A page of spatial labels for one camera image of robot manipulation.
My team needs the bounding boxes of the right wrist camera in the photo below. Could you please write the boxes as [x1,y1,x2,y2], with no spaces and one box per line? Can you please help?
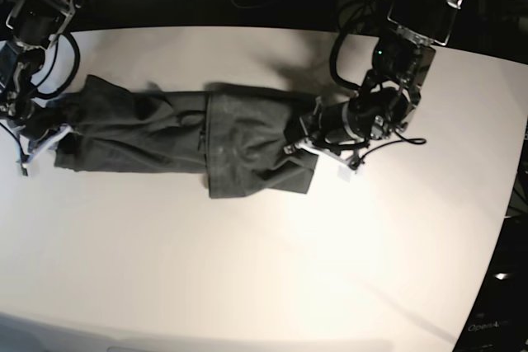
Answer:
[18,162,29,177]

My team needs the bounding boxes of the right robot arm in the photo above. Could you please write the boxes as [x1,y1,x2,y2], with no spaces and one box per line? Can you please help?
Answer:
[1,0,82,173]

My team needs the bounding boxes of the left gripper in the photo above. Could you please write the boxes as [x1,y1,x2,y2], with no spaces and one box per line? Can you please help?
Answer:
[283,97,367,169]

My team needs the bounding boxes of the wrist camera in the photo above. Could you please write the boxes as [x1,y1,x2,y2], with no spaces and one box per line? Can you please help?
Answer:
[18,162,29,177]
[337,165,359,183]

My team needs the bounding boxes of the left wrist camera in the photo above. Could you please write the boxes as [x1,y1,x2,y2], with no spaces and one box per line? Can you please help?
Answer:
[337,165,359,183]

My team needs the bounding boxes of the black OpenArm case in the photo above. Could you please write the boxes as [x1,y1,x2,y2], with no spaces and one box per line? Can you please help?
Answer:
[452,260,528,352]

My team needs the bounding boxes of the dark grey T-shirt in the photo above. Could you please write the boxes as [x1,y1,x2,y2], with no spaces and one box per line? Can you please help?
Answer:
[24,75,318,199]

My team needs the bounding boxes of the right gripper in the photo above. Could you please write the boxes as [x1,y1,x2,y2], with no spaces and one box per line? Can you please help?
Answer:
[7,124,73,169]

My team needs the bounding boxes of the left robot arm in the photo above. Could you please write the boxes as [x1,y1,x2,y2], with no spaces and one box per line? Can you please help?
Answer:
[284,0,464,171]

